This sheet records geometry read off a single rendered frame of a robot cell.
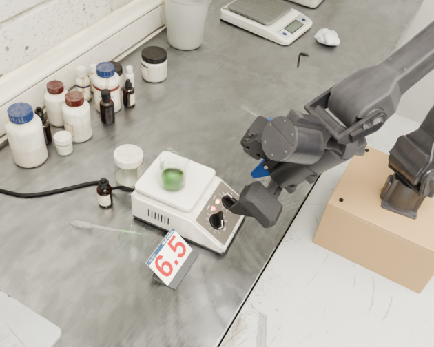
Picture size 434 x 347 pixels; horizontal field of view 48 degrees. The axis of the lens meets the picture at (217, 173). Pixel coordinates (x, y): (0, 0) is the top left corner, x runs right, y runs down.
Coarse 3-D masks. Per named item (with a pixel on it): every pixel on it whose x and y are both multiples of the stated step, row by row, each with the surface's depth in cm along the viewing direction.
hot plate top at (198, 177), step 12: (156, 168) 94; (192, 168) 95; (204, 168) 95; (144, 180) 91; (156, 180) 92; (192, 180) 93; (204, 180) 93; (144, 192) 90; (156, 192) 90; (180, 192) 90; (192, 192) 90; (180, 204) 88; (192, 204) 88
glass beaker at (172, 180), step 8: (160, 152) 86; (168, 152) 88; (176, 152) 89; (184, 152) 88; (160, 160) 86; (168, 160) 90; (176, 160) 90; (184, 160) 89; (160, 168) 87; (168, 168) 85; (176, 168) 85; (184, 168) 86; (160, 176) 88; (168, 176) 86; (176, 176) 86; (184, 176) 88; (160, 184) 90; (168, 184) 88; (176, 184) 88; (184, 184) 90; (168, 192) 89; (176, 192) 90
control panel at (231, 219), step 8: (224, 184) 96; (216, 192) 94; (224, 192) 95; (232, 192) 97; (208, 200) 92; (208, 208) 92; (216, 208) 93; (224, 208) 94; (200, 216) 90; (208, 216) 91; (224, 216) 93; (232, 216) 94; (240, 216) 95; (200, 224) 89; (208, 224) 90; (232, 224) 93; (216, 232) 90; (224, 232) 91; (224, 240) 90
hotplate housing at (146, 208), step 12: (216, 180) 96; (132, 192) 97; (204, 192) 93; (132, 204) 93; (144, 204) 91; (156, 204) 90; (168, 204) 90; (204, 204) 91; (144, 216) 94; (156, 216) 92; (168, 216) 90; (180, 216) 89; (192, 216) 89; (168, 228) 93; (180, 228) 91; (192, 228) 89; (192, 240) 92; (204, 240) 90; (216, 240) 89; (228, 240) 91; (216, 252) 91
